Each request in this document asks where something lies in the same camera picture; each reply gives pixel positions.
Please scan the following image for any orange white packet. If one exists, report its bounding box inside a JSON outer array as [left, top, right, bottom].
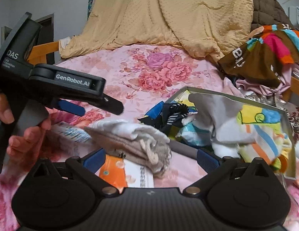
[[95, 155, 154, 193]]

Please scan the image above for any striped pastel sock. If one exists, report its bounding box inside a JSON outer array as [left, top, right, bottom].
[[239, 123, 292, 173]]

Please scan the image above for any yellow hanging quilt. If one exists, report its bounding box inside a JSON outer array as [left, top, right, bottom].
[[60, 0, 254, 61]]

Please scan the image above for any brown quilted jacket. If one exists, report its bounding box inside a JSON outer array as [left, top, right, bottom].
[[250, 0, 295, 31]]

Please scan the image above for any grey drawstring pouch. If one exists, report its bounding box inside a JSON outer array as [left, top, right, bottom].
[[84, 127, 172, 177]]

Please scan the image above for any satin patterned bedcover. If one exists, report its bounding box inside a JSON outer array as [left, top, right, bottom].
[[244, 92, 299, 153]]

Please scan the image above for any light pink garment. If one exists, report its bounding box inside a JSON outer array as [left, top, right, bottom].
[[235, 62, 299, 102]]

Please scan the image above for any white grey cloth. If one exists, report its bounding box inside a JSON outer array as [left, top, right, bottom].
[[188, 93, 255, 158]]

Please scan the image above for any pink floral bedsheet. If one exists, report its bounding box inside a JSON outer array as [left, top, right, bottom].
[[0, 43, 299, 231]]

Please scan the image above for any person's left hand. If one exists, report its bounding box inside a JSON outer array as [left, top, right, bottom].
[[0, 93, 52, 171]]

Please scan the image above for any wooden bed frame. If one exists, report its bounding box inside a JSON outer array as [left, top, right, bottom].
[[28, 42, 299, 102]]

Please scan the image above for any cartoon printed shallow box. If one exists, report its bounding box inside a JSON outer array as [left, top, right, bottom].
[[139, 85, 297, 180]]

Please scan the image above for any black white patterned sock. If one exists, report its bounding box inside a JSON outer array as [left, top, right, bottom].
[[138, 101, 197, 136]]

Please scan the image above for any colourful brown patterned cloth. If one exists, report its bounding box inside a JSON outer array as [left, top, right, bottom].
[[218, 24, 299, 88]]

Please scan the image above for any white air conditioner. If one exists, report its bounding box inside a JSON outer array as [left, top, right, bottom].
[[288, 6, 299, 31]]

